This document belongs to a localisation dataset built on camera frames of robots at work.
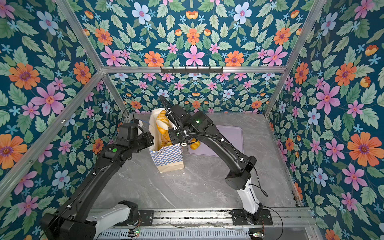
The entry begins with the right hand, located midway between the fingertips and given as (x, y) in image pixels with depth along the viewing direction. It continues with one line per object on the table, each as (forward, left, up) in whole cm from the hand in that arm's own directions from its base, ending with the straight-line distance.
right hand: (174, 136), depth 69 cm
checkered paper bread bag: (-4, +5, -16) cm, 17 cm away
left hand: (+4, +10, -3) cm, 11 cm away
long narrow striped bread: (+11, +12, -23) cm, 28 cm away
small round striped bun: (+11, -9, -26) cm, 30 cm away
